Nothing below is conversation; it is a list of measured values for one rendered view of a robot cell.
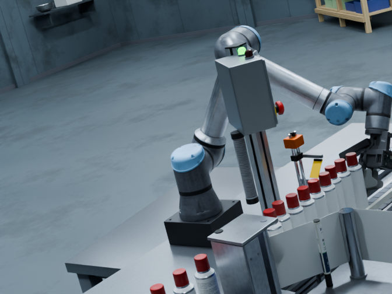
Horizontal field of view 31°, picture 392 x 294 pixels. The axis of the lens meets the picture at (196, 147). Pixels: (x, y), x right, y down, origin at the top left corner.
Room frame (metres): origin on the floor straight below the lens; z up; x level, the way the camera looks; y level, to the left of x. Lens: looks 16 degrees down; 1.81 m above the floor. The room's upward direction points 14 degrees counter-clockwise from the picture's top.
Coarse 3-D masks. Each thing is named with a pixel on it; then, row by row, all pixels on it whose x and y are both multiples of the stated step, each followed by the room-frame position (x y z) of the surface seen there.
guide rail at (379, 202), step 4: (388, 192) 2.10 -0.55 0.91; (384, 196) 2.08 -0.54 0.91; (388, 196) 2.10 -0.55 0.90; (376, 200) 2.06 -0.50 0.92; (380, 200) 2.06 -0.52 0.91; (384, 200) 2.08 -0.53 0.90; (372, 204) 2.04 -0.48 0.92; (376, 204) 2.05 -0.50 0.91; (380, 204) 2.06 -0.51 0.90; (368, 208) 2.02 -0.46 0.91; (372, 208) 2.03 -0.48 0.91; (376, 208) 2.04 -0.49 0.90
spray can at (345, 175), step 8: (336, 160) 2.03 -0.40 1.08; (344, 160) 2.02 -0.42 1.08; (336, 168) 2.02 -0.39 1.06; (344, 168) 2.02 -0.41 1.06; (344, 176) 2.01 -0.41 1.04; (344, 184) 2.01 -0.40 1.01; (352, 184) 2.02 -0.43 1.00; (344, 192) 2.01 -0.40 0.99; (352, 192) 2.01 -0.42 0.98; (352, 200) 2.01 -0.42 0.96
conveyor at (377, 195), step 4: (388, 184) 2.25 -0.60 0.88; (384, 188) 2.22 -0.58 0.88; (388, 188) 2.22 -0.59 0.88; (380, 192) 2.20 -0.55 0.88; (384, 192) 2.19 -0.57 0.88; (376, 196) 2.18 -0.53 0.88; (380, 196) 2.17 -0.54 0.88; (368, 200) 2.16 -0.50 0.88; (372, 200) 2.15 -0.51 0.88; (388, 200) 2.12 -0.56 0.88; (384, 204) 2.10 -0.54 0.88; (388, 204) 2.10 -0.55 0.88; (380, 208) 2.08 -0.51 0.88; (292, 284) 1.74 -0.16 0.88; (284, 288) 1.73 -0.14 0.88
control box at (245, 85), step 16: (224, 64) 1.89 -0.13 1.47; (240, 64) 1.84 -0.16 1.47; (256, 64) 1.84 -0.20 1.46; (224, 80) 1.92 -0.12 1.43; (240, 80) 1.83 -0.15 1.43; (256, 80) 1.84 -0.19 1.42; (224, 96) 1.97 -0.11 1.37; (240, 96) 1.83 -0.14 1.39; (256, 96) 1.84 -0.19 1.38; (240, 112) 1.83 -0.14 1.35; (256, 112) 1.83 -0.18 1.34; (272, 112) 1.84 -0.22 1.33; (240, 128) 1.85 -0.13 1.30; (256, 128) 1.83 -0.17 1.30
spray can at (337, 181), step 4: (332, 164) 2.01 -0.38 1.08; (324, 168) 2.00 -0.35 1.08; (328, 168) 1.98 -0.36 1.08; (332, 168) 1.98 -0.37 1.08; (332, 172) 1.98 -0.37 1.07; (336, 172) 1.99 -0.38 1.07; (332, 176) 1.98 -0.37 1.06; (336, 176) 1.98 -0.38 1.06; (332, 180) 1.98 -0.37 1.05; (336, 180) 1.98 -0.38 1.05; (340, 180) 1.98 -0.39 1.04; (336, 184) 1.97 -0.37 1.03; (340, 184) 1.98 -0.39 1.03; (336, 188) 1.97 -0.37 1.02; (340, 188) 1.97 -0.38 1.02; (340, 192) 1.97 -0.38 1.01; (340, 196) 1.97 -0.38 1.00; (344, 196) 1.99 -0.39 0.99; (340, 200) 1.97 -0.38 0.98; (344, 200) 1.98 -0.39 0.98; (340, 204) 1.97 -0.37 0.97; (344, 204) 1.98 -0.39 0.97; (340, 208) 1.97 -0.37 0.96
